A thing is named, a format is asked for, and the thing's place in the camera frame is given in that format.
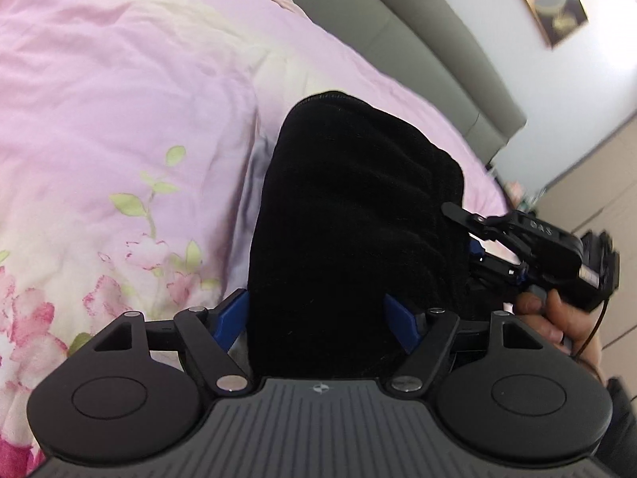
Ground beige wardrobe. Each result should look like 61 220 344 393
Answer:
535 110 637 350

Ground wall poster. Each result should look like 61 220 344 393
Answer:
500 0 589 51

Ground pink floral duvet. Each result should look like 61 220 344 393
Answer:
0 0 509 465

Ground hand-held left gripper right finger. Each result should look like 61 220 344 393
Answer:
383 294 578 392

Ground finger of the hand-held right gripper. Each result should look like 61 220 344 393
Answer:
441 202 534 261
467 238 529 290

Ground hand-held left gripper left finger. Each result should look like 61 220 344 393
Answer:
70 289 252 392

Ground grey padded headboard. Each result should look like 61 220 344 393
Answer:
259 0 528 166

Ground black pants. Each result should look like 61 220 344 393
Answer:
246 90 503 380

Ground person's right hand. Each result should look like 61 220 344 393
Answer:
515 290 606 375

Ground black cable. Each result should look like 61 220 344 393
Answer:
567 298 611 360

